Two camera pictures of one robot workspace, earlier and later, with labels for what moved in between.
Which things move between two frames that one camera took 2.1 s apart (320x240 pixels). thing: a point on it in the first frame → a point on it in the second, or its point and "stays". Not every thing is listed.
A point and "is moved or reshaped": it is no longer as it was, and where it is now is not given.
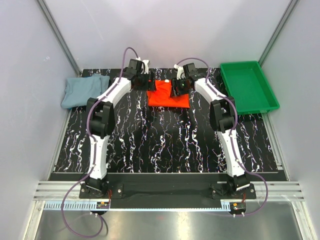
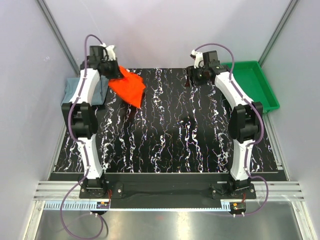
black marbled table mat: (170, 140) stays
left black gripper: (149, 86) → (117, 73)
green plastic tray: (247, 83) stays
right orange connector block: (237, 206) stays
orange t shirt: (161, 96) is moved or reshaped
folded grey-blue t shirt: (78, 91) stays
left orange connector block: (103, 205) stays
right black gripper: (175, 84) → (191, 72)
